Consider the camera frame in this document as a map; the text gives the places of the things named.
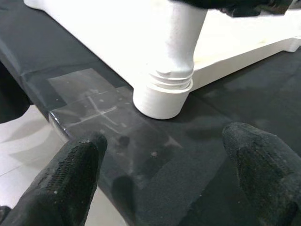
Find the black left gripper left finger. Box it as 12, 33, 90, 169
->
0, 130, 109, 226

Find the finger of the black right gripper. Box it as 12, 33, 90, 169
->
168, 0, 271, 10

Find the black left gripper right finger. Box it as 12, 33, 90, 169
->
222, 121, 301, 226

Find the white plastic table leg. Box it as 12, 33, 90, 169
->
148, 0, 208, 92

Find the white plastic children table top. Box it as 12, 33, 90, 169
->
23, 0, 301, 120

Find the clear tape patch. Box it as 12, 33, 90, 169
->
48, 67, 184, 165

